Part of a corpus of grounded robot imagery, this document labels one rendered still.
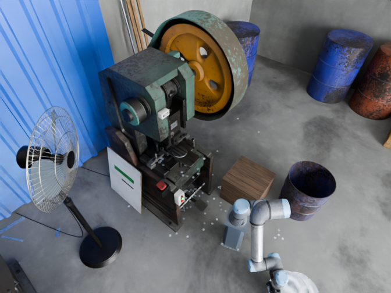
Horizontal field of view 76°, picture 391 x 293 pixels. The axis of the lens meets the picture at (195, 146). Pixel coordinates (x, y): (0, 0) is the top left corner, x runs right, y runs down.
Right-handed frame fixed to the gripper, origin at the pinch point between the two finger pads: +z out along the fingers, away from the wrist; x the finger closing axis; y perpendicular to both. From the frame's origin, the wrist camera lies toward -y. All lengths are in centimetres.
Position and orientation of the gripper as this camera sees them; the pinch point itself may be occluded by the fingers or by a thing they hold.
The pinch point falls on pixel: (270, 288)
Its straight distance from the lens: 215.7
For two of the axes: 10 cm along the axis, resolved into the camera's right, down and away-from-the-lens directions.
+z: 0.0, 6.7, 7.4
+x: 9.9, 0.9, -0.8
